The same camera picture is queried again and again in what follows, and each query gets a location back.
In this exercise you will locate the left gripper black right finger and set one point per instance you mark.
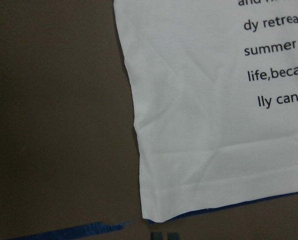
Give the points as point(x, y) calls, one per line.
point(173, 236)

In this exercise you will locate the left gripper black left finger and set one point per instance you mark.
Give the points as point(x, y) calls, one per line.
point(156, 235)

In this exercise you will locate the white long-sleeve printed t-shirt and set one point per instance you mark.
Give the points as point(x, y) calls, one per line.
point(215, 92)

